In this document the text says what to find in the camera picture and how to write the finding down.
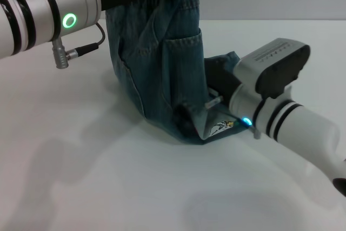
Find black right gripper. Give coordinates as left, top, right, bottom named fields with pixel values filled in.
left=174, top=63, right=241, bottom=131

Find blue denim shorts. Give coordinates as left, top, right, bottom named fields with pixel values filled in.
left=104, top=0, right=242, bottom=147

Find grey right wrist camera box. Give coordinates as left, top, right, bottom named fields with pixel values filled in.
left=234, top=38, right=311, bottom=99

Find black cable with metal plug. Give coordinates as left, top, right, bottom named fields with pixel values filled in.
left=52, top=22, right=106, bottom=69

